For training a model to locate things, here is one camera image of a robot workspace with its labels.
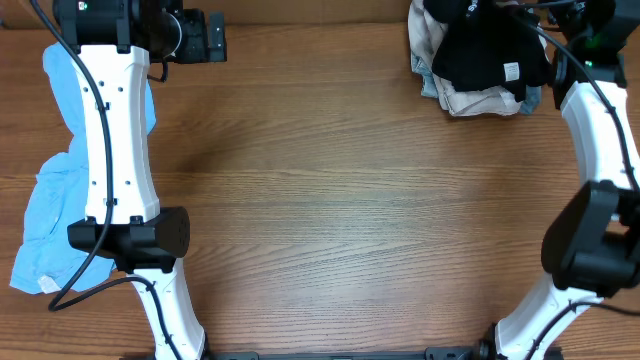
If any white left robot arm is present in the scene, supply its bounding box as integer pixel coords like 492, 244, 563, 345
45, 0, 227, 359

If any folded beige garment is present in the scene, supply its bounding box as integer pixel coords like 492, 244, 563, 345
408, 0, 542, 117

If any light blue t-shirt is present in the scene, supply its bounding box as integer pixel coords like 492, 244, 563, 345
10, 44, 160, 294

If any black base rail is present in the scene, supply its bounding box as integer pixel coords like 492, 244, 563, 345
210, 345, 500, 360

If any black t-shirt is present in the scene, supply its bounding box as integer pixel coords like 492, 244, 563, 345
422, 0, 510, 30

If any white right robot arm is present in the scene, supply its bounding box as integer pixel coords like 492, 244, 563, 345
461, 0, 639, 359

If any folded black garment with tag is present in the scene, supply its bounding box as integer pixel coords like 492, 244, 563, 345
432, 15, 552, 102

